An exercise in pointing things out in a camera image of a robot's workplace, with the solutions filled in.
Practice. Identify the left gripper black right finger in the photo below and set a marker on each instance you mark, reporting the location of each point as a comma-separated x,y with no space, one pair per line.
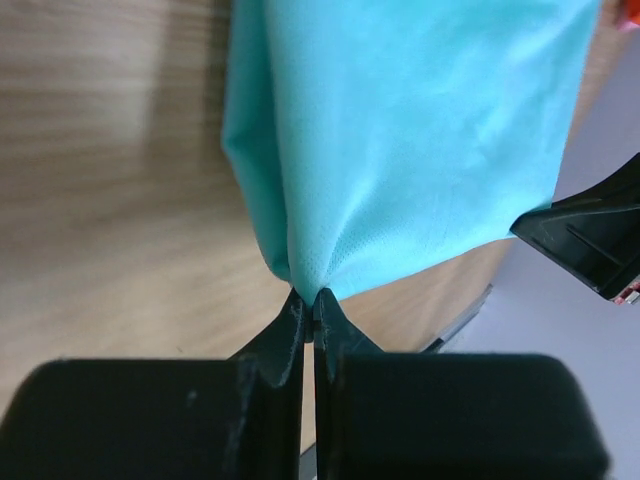
335,336

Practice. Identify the teal green t shirt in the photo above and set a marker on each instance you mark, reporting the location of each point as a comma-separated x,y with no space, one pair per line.
375,139

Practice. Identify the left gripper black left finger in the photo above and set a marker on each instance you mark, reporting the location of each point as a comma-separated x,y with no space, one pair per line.
278,349

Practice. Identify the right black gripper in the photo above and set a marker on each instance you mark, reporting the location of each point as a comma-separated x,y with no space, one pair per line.
593,235

